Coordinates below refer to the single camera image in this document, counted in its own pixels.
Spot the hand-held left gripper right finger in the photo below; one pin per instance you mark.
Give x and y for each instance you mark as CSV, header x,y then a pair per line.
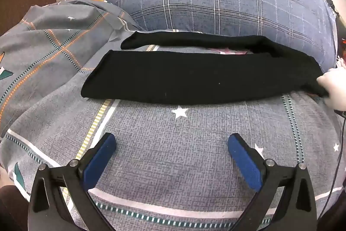
x,y
243,159

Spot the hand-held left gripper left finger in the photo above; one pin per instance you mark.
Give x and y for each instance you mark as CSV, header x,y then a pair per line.
x,y
100,158

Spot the black pants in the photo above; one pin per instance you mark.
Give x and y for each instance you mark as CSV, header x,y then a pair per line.
x,y
189,76

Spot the person's right hand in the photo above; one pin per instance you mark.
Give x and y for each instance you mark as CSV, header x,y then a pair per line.
x,y
333,90

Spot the grey star print bed sheet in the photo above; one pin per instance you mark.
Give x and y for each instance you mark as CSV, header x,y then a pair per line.
x,y
173,166

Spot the pink patterned cloth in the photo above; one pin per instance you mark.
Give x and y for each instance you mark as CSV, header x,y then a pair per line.
x,y
229,51

